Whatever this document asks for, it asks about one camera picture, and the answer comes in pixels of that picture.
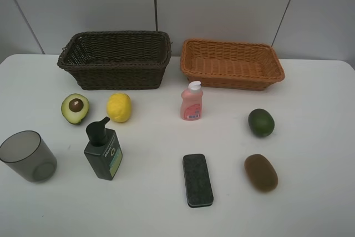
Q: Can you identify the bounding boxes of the pink lotion bottle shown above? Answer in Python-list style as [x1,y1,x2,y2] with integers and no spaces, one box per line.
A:
[180,81,203,121]

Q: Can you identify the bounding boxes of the yellow lemon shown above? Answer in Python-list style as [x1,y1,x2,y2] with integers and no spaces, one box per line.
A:
[106,93,131,123]

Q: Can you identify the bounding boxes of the whole green avocado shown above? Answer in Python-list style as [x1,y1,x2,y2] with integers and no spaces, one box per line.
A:
[248,109,275,138]

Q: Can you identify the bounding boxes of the dark felt board eraser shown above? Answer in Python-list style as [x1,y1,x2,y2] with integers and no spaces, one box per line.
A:
[182,154,214,208]

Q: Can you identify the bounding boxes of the dark green pump bottle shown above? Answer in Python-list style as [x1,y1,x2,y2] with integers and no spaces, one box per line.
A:
[84,117,123,180]

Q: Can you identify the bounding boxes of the halved avocado with pit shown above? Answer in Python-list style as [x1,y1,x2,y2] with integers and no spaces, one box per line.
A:
[61,93,89,125]

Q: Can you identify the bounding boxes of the brown kiwi fruit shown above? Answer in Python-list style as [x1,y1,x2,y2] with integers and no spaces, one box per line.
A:
[244,154,278,193]

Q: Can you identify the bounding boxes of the grey translucent plastic cup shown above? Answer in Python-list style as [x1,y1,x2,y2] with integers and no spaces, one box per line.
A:
[1,130,57,183]

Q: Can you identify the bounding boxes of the orange wicker basket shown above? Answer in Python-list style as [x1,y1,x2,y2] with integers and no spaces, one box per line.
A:
[180,39,285,91]

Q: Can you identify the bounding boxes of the dark brown wicker basket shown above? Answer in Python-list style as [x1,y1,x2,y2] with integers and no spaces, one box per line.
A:
[57,31,171,90]

